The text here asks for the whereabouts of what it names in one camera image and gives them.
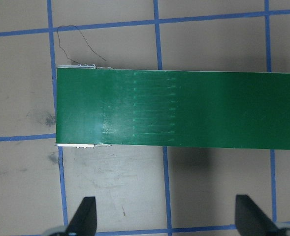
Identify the green conveyor belt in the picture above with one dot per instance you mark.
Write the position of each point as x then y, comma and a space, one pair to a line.
172, 108

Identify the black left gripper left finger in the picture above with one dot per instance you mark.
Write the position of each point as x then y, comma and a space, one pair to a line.
84, 221

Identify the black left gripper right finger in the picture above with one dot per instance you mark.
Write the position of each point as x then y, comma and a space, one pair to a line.
250, 220

